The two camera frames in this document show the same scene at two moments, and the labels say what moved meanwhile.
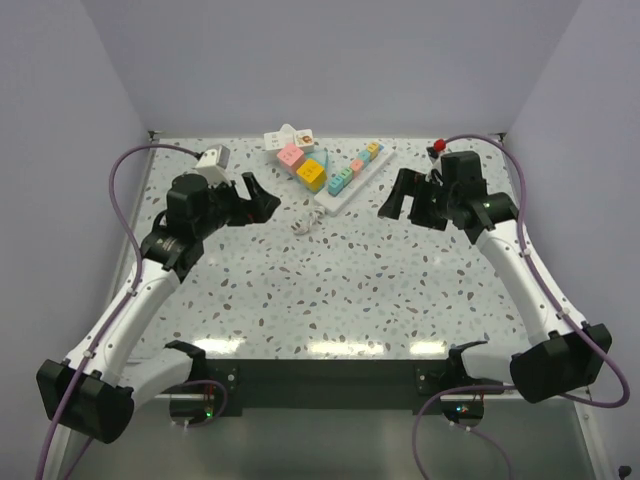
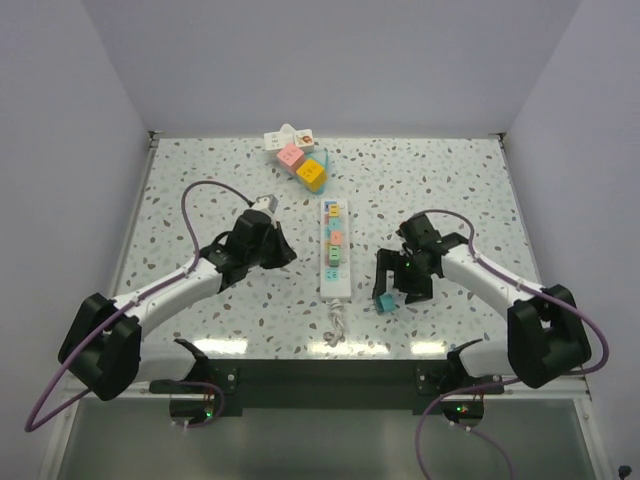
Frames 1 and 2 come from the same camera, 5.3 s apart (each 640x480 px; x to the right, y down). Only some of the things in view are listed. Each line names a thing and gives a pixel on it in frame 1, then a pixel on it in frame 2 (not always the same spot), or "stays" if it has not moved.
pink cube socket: [290, 157] stays
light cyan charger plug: [364, 155] to [335, 223]
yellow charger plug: [373, 150] to [335, 210]
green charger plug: [347, 175] to [334, 255]
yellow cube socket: [312, 175] stays
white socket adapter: [277, 140] stays
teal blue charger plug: [335, 186] to [385, 303]
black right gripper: [410, 182] to [388, 260]
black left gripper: [256, 210] to [284, 253]
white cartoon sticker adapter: [304, 139] stays
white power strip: [328, 204] to [335, 249]
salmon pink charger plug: [357, 165] to [336, 238]
